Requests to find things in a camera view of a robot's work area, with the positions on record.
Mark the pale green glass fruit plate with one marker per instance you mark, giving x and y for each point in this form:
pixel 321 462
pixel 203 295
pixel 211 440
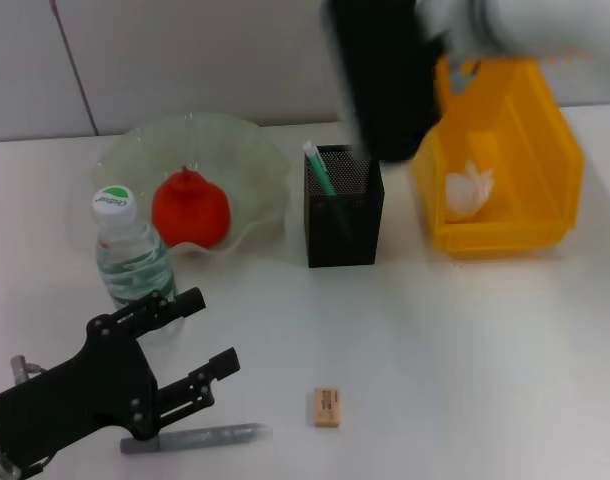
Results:
pixel 235 160

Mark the beige eraser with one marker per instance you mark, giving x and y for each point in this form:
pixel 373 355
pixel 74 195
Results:
pixel 328 407

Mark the mint green pen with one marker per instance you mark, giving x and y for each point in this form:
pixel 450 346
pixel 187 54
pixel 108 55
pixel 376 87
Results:
pixel 320 170

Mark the red-orange toy orange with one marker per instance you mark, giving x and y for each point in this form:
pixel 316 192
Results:
pixel 190 210

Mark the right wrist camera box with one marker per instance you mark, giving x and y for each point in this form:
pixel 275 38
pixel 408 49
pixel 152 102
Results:
pixel 385 80

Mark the black mesh pen holder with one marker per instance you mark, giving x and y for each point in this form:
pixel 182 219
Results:
pixel 355 235

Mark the white paper ball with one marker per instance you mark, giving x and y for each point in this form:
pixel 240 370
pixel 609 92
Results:
pixel 465 195

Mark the grey glitter pen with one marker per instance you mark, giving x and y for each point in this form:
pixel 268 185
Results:
pixel 210 435

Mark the clear green-label water bottle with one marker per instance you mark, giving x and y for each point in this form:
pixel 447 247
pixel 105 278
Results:
pixel 130 250

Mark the yellow plastic bin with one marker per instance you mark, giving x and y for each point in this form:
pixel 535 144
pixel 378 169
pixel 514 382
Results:
pixel 515 150

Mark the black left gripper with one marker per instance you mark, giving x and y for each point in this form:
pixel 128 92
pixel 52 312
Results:
pixel 70 400

